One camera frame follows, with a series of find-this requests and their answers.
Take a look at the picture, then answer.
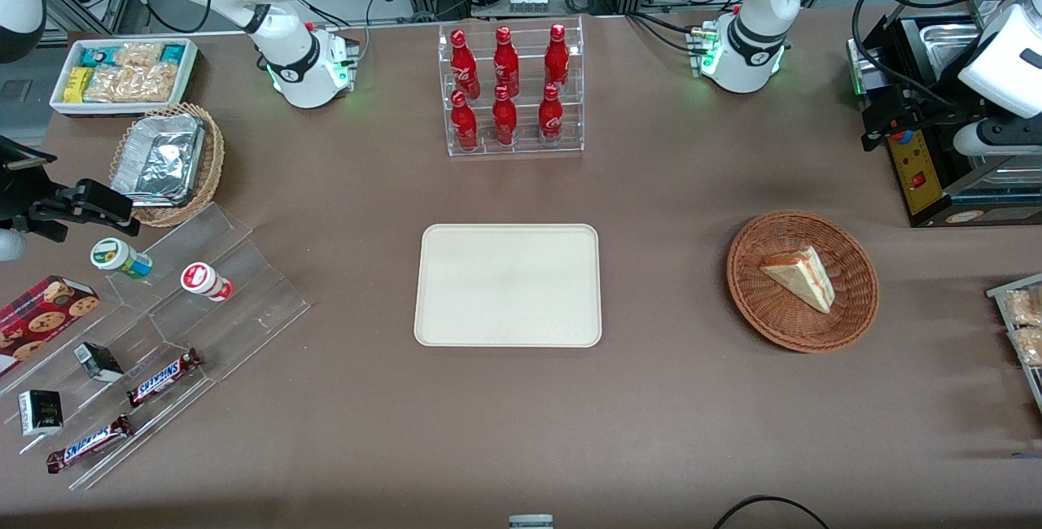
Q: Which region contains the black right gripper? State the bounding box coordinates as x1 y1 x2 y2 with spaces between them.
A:
0 134 142 242

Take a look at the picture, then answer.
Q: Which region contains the triangle sandwich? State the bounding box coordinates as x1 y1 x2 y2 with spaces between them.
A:
759 245 837 315

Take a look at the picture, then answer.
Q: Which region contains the aluminium foil tray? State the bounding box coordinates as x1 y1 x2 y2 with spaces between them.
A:
112 112 206 208

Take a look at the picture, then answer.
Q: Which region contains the light wicker basket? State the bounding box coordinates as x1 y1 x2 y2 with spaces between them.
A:
110 103 225 229

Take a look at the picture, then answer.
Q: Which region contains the cream plastic tray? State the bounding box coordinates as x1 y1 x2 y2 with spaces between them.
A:
414 224 603 348

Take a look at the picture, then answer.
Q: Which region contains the brown round wicker basket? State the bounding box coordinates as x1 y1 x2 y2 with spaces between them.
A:
726 211 880 353

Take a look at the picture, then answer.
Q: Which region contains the grey tray with snacks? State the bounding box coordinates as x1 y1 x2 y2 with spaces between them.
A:
986 273 1042 416

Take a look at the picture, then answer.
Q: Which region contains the green lid yogurt cup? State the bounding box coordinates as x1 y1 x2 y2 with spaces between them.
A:
90 238 154 281

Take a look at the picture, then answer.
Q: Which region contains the white plastic bin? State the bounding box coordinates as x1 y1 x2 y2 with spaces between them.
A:
49 37 200 117

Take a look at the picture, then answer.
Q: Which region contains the yellow snack pack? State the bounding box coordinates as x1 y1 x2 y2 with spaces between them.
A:
63 67 94 103

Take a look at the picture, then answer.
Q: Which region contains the clear cracker pack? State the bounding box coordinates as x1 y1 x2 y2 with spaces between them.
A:
84 65 177 103
114 42 164 68

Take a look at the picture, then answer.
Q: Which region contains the red lid yogurt cup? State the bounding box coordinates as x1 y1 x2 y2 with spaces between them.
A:
180 262 234 303

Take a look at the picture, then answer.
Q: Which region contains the red cookie box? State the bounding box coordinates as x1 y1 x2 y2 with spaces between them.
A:
0 274 101 378

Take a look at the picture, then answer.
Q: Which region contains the small black box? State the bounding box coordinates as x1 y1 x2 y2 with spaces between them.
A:
73 342 125 383
18 389 63 437

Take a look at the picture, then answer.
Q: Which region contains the clear acrylic stepped display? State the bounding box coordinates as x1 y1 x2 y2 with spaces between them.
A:
0 202 312 491

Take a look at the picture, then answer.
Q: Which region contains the snickers bar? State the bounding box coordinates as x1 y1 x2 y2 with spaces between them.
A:
126 348 204 409
46 414 135 474

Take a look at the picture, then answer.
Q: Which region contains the red cola bottle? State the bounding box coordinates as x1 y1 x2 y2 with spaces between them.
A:
451 90 479 152
544 23 571 95
493 25 520 98
493 85 519 147
450 28 481 100
538 83 564 145

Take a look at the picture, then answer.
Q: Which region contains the clear acrylic bottle rack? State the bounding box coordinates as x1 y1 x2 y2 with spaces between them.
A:
438 16 585 158

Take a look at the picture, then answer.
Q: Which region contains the black machine yellow panel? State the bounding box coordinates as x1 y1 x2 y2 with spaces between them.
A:
847 12 1042 229

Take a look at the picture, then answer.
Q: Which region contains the clear snack bag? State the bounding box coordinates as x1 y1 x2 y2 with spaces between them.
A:
1003 288 1042 327
1009 327 1042 367

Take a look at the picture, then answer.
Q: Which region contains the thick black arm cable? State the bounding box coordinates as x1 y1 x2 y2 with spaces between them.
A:
850 0 990 111

